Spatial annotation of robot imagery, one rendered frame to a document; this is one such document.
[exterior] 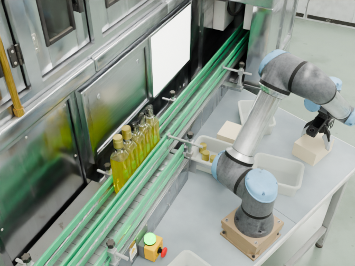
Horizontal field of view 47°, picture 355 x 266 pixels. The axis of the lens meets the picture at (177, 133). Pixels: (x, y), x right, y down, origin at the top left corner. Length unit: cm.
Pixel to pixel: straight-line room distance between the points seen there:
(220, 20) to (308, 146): 96
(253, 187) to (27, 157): 75
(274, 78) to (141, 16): 62
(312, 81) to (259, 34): 98
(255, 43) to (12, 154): 150
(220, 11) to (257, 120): 115
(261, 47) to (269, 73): 92
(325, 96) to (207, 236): 70
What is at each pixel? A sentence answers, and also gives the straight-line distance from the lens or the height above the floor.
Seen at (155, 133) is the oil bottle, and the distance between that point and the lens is 170.
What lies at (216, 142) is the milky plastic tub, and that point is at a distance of 195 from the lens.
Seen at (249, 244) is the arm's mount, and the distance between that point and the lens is 159.
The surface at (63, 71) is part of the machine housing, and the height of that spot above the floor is 142.
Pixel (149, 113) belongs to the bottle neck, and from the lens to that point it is 165.
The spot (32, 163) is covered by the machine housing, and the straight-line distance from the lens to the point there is 142.
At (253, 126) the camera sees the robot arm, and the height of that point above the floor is 119.
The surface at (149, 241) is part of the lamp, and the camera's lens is 155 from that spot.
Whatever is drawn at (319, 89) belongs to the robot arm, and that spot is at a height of 136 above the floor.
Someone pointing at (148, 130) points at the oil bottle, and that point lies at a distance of 164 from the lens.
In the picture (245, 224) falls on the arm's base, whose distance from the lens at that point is 157.
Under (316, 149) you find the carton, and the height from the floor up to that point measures 82.
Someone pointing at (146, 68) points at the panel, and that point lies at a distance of 182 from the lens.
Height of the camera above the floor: 212
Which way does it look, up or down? 40 degrees down
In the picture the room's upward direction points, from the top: straight up
